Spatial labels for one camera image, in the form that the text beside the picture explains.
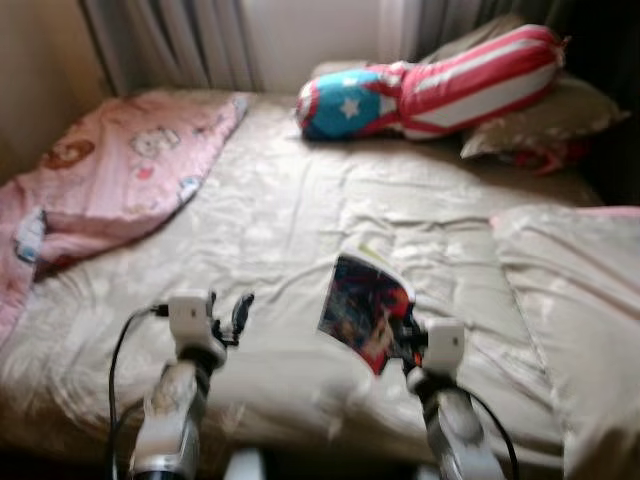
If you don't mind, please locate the pink cartoon blanket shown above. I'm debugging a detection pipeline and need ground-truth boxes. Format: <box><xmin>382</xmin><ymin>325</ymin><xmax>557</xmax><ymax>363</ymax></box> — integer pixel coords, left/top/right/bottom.
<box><xmin>0</xmin><ymin>90</ymin><xmax>251</xmax><ymax>341</ymax></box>

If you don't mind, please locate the red cloth item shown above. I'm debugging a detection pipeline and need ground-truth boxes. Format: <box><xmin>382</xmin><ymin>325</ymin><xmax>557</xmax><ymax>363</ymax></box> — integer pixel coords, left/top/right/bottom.
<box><xmin>505</xmin><ymin>140</ymin><xmax>591</xmax><ymax>177</ymax></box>

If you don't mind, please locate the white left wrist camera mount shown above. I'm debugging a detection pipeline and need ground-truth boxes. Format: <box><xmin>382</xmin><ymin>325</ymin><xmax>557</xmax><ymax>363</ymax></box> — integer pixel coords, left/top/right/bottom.
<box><xmin>167</xmin><ymin>292</ymin><xmax>214</xmax><ymax>347</ymax></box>

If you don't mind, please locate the flag print bolster pillow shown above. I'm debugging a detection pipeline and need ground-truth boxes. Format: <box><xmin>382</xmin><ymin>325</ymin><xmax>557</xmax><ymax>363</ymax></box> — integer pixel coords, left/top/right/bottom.
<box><xmin>295</xmin><ymin>25</ymin><xmax>569</xmax><ymax>141</ymax></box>

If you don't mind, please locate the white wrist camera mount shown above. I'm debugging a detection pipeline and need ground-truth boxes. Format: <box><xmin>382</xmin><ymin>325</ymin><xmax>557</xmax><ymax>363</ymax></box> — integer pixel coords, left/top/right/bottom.
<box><xmin>424</xmin><ymin>319</ymin><xmax>467</xmax><ymax>374</ymax></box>
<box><xmin>167</xmin><ymin>292</ymin><xmax>214</xmax><ymax>347</ymax></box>

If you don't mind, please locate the dark grey padded headboard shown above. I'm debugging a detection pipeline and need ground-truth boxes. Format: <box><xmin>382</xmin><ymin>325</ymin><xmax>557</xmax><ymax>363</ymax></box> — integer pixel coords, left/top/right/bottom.
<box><xmin>558</xmin><ymin>0</ymin><xmax>640</xmax><ymax>213</ymax></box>

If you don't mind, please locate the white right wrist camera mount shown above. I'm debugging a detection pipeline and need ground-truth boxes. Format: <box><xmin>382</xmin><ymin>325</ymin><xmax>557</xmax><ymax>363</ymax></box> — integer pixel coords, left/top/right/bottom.
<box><xmin>424</xmin><ymin>319</ymin><xmax>467</xmax><ymax>374</ymax></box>

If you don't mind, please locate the colourful comic book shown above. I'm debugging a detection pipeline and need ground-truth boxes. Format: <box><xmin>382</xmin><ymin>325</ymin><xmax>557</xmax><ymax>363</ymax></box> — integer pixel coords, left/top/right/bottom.
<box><xmin>318</xmin><ymin>252</ymin><xmax>417</xmax><ymax>377</ymax></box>

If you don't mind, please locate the small beige floral pillow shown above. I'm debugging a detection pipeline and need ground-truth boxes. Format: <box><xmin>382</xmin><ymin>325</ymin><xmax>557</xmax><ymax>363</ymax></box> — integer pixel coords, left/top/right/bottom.
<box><xmin>460</xmin><ymin>75</ymin><xmax>631</xmax><ymax>161</ymax></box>

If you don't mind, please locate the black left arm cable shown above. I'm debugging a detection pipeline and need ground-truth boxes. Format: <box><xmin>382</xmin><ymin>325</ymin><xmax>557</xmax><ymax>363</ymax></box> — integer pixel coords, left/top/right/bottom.
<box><xmin>107</xmin><ymin>306</ymin><xmax>170</xmax><ymax>473</ymax></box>

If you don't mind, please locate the beige pillow with pink edge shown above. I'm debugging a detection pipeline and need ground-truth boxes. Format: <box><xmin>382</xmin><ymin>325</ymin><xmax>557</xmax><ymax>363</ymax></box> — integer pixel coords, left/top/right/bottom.
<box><xmin>490</xmin><ymin>205</ymin><xmax>640</xmax><ymax>480</ymax></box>

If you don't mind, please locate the grey curtain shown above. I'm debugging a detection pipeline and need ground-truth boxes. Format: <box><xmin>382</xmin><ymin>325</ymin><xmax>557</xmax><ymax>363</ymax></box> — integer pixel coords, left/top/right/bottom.
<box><xmin>405</xmin><ymin>0</ymin><xmax>531</xmax><ymax>61</ymax></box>
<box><xmin>80</xmin><ymin>0</ymin><xmax>263</xmax><ymax>96</ymax></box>

